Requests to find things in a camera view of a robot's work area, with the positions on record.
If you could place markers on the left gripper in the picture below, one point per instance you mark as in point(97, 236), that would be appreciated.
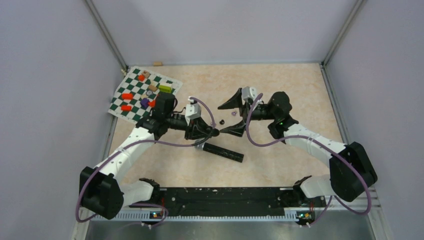
point(197, 128)

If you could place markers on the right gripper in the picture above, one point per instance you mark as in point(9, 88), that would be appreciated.
point(235, 101)

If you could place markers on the black earbud charging case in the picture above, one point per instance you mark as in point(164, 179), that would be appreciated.
point(214, 132)

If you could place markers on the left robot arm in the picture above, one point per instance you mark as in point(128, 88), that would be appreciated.
point(99, 187)

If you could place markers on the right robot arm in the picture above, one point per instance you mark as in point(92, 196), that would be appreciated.
point(351, 173)

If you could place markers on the black microphone silver head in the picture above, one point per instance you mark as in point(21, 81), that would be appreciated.
point(220, 151)

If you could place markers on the red block right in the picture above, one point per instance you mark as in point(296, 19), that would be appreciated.
point(152, 103)

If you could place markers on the red block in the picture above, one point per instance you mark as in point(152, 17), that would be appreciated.
point(126, 108)
point(141, 78)
point(152, 103)
point(127, 96)

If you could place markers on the yellow-green block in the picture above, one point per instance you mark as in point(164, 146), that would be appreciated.
point(165, 88)

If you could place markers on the purple block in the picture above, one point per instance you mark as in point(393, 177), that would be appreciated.
point(145, 103)

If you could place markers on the tan wooden block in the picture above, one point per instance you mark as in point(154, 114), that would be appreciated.
point(152, 88)

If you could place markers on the green white chessboard mat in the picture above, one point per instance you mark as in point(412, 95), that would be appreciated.
point(131, 84)

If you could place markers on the red block top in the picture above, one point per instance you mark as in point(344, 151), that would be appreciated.
point(141, 78)

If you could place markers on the red block lower left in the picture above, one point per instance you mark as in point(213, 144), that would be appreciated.
point(126, 108)

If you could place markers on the red block middle left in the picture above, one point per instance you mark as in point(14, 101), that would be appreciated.
point(127, 96)

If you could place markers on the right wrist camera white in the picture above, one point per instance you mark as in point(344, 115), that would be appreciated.
point(249, 94)

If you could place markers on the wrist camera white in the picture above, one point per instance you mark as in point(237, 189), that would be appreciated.
point(249, 94)
point(192, 110)

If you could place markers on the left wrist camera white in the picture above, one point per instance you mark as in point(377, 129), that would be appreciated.
point(192, 110)

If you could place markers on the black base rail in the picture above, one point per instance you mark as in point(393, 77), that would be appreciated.
point(232, 201)

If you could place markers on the cork piece at wall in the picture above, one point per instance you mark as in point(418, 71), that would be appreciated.
point(157, 64)

